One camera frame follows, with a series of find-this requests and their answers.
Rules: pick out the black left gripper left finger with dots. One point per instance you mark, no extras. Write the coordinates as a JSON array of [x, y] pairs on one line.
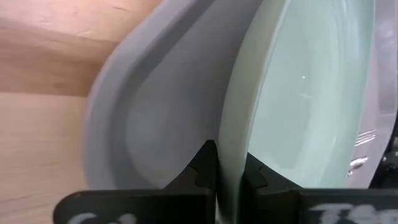
[[205, 171]]

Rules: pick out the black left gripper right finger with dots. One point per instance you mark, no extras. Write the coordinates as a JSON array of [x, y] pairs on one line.
[[261, 193]]

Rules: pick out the pale green plate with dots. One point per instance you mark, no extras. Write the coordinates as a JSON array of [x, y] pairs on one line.
[[304, 93]]

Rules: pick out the grey plastic tray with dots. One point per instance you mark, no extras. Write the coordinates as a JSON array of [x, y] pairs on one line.
[[161, 109]]

